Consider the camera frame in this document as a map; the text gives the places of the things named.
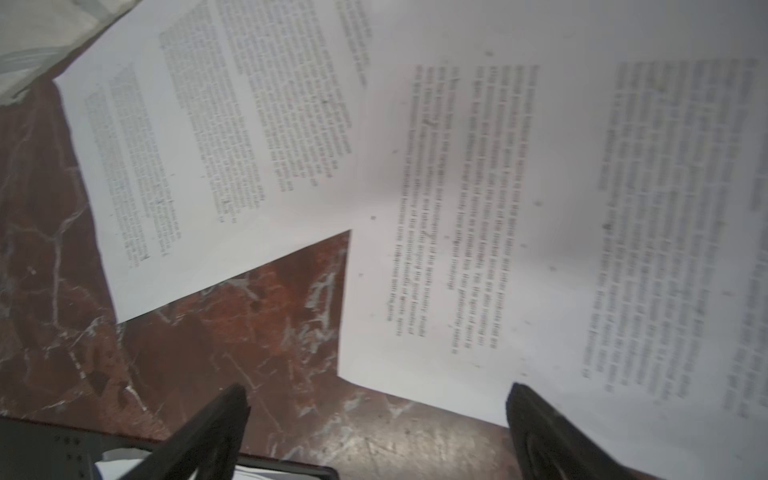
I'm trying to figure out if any printed paper sheet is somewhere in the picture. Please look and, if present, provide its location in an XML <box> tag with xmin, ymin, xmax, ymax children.
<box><xmin>55</xmin><ymin>1</ymin><xmax>372</xmax><ymax>322</ymax></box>
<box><xmin>94</xmin><ymin>459</ymin><xmax>318</xmax><ymax>479</ymax></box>
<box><xmin>338</xmin><ymin>1</ymin><xmax>767</xmax><ymax>479</ymax></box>

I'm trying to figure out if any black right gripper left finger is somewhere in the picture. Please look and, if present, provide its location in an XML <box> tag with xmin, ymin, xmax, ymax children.
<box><xmin>143</xmin><ymin>383</ymin><xmax>250</xmax><ymax>479</ymax></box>

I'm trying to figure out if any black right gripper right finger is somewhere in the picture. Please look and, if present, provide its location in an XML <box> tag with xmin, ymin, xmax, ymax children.
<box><xmin>506</xmin><ymin>383</ymin><xmax>635</xmax><ymax>480</ymax></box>

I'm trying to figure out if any white black file folder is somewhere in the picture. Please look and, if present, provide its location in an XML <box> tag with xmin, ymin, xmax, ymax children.
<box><xmin>1</xmin><ymin>419</ymin><xmax>339</xmax><ymax>479</ymax></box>

